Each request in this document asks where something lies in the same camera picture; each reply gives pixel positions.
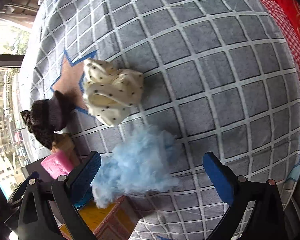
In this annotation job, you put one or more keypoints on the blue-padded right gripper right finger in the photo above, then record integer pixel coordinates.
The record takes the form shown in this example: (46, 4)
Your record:
(236, 191)

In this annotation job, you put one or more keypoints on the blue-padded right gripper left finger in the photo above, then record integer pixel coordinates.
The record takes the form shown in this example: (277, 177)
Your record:
(70, 189)

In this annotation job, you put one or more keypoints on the tan sock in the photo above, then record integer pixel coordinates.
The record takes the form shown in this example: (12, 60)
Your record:
(63, 142)

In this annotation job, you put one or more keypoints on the fluffy light blue cloth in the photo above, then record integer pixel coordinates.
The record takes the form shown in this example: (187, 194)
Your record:
(141, 163)

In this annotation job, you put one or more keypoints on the bright blue mesh cloth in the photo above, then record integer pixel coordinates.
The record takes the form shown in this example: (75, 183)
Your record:
(87, 197)

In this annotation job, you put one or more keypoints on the black knitted cloth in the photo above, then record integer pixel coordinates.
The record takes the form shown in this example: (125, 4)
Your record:
(43, 134)

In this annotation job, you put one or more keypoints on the pink foam sponge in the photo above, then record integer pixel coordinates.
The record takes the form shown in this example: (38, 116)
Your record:
(57, 164)

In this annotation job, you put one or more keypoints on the black storage box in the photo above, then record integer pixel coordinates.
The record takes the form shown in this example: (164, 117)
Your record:
(36, 166)

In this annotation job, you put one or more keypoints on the pink and yellow cardboard box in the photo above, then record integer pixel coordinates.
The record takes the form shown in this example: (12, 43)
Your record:
(117, 221)

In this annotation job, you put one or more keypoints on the dark brown rolled sock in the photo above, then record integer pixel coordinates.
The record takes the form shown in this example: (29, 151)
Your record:
(52, 113)

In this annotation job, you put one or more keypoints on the cream polka dot cloth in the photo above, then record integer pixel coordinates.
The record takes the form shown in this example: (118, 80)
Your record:
(108, 92)

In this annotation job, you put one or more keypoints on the grey checked star tablecloth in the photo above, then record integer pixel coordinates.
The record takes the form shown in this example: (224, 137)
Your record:
(219, 76)

